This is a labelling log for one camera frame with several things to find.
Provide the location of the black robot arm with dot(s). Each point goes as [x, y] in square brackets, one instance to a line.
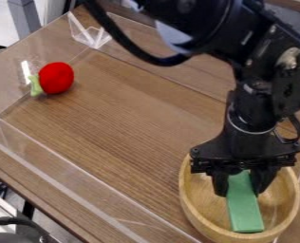
[238, 32]

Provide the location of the brown wooden bowl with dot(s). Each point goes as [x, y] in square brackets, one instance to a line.
[206, 209]

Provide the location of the green foam stick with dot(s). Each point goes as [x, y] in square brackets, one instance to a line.
[242, 205]

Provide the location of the red plush tomato toy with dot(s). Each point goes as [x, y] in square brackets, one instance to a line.
[52, 80]

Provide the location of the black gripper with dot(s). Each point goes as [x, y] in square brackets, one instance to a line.
[235, 151]

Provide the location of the black device lower left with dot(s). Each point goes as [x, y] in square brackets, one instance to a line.
[22, 230]

